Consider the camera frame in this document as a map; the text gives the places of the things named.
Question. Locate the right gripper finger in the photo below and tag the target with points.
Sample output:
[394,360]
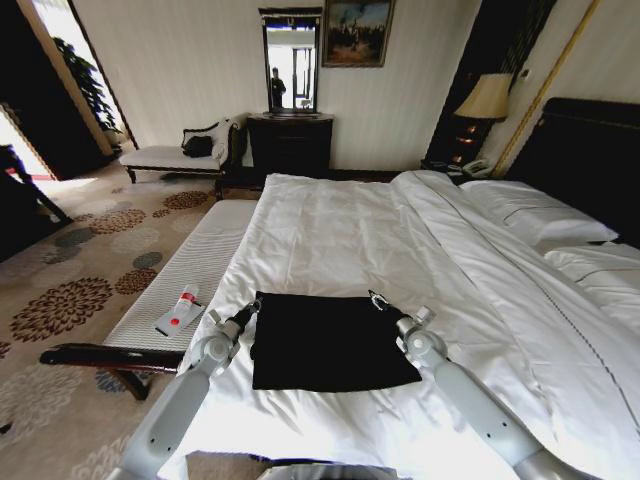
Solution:
[374,296]
[382,299]

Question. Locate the black cloth garment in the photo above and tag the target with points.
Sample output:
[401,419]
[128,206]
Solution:
[325,345]

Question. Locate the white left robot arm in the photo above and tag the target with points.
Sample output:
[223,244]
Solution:
[165,415]

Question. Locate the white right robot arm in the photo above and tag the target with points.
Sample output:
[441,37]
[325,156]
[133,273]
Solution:
[465,395]

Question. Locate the white striped bed bench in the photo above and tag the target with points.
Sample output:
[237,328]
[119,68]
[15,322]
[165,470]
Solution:
[175,270]

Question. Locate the white duvet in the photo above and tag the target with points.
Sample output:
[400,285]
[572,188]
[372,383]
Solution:
[350,240]

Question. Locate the dark nightstand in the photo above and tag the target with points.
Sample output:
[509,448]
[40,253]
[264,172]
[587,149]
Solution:
[440,167]

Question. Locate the dark wooden dresser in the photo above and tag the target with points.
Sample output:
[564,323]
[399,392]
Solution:
[290,145]

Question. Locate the white telephone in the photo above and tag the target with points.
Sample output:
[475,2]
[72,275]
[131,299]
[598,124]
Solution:
[476,167]

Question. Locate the black bag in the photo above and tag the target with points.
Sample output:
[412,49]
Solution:
[198,146]

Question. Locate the white chaise cushion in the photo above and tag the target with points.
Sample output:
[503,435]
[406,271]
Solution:
[223,137]

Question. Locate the white chaise longue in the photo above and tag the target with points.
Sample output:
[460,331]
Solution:
[165,157]

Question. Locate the white robot front shell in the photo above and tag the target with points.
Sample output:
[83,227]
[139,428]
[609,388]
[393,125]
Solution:
[325,474]

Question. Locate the large white pillow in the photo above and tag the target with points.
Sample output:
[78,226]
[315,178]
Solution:
[540,210]

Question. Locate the white pillow with dark trim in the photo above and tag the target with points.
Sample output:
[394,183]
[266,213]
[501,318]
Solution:
[600,272]

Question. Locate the person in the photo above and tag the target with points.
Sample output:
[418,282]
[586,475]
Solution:
[276,89]

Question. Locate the table lamp with cream shade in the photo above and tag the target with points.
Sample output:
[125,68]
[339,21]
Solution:
[484,95]

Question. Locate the tall dark framed mirror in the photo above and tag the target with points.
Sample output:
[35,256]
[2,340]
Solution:
[291,60]

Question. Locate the dark wooden furniture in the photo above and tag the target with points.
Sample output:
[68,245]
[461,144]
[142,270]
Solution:
[22,205]

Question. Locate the dark wooden headboard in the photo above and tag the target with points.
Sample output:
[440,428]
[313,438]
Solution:
[590,150]

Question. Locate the gold framed painting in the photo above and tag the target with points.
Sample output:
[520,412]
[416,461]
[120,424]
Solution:
[357,32]

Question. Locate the green potted plant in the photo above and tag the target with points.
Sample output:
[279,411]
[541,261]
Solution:
[90,85]

